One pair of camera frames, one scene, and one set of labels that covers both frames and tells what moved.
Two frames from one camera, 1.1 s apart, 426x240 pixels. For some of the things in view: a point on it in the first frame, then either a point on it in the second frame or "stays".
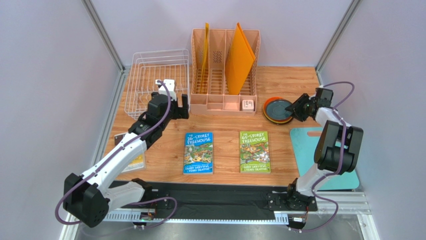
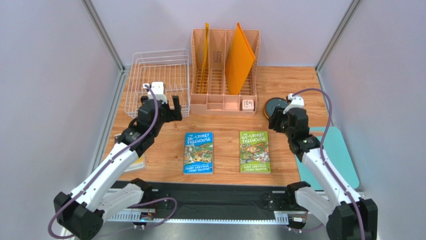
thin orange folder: x=205 y=55 stays
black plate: x=276 y=109 stays
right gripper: x=300 y=107 to x=277 y=120
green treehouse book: x=254 y=152 stays
